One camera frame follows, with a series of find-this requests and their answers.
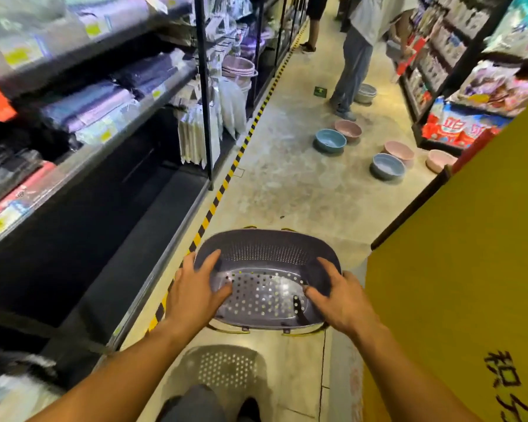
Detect blue plastic basin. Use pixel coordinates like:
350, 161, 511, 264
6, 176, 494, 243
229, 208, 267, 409
369, 153, 407, 181
313, 128, 347, 155

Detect black right shoe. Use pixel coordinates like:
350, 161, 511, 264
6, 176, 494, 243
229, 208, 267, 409
237, 397, 261, 422

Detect person's right forearm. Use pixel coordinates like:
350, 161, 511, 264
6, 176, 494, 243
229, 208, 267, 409
350, 318, 483, 422

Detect blue purple wrapped bundle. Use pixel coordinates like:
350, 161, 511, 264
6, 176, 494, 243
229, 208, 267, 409
112, 51, 188, 100
39, 81, 137, 135

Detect person's right hand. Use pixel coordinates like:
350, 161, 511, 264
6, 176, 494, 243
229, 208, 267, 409
304, 257, 380, 340

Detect red blue detergent packets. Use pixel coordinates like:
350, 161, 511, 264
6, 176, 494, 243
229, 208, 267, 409
421, 96, 513, 150

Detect black metal bar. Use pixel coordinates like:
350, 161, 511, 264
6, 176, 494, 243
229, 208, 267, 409
370, 165, 453, 251

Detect black red flat packs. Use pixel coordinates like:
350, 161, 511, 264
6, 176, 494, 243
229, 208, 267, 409
0, 144, 58, 224

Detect person's left forearm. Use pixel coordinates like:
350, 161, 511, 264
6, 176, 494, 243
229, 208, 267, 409
26, 318, 190, 422

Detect black goods shelf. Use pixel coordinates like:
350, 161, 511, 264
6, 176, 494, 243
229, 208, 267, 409
389, 0, 528, 159

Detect yellow white display stand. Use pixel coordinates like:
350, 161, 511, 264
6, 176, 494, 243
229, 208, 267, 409
330, 90, 528, 422

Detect person's left hand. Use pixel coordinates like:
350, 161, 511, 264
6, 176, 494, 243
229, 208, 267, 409
165, 249, 233, 335

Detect grey basket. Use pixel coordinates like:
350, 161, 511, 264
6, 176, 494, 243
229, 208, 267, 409
193, 227, 343, 337

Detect black metal shelf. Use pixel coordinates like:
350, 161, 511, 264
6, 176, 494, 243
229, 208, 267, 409
0, 0, 311, 422

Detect row of wrapped pastel rolls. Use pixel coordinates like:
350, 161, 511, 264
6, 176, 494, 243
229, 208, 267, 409
0, 0, 194, 80

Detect person's left leg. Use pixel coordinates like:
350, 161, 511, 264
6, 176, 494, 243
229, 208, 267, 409
156, 384, 229, 422

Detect hanging white packets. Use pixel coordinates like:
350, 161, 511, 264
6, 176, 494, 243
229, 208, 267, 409
175, 76, 249, 171

